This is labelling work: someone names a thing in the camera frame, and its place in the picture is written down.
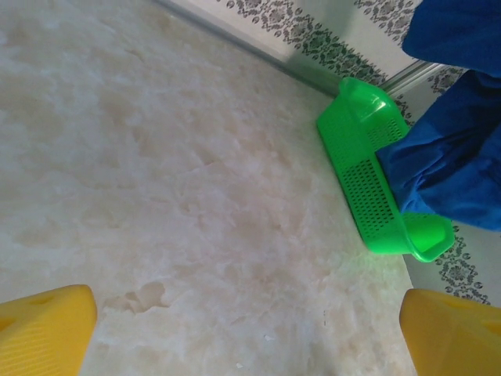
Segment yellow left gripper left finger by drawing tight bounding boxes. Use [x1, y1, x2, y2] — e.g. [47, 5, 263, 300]
[0, 284, 98, 376]

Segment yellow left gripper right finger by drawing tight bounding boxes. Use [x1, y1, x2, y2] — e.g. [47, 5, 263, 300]
[399, 288, 501, 376]

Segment blue printed t-shirt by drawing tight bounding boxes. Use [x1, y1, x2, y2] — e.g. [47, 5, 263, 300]
[375, 0, 501, 232]

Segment green perforated plastic basket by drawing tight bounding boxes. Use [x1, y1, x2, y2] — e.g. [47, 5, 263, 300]
[315, 77, 455, 263]

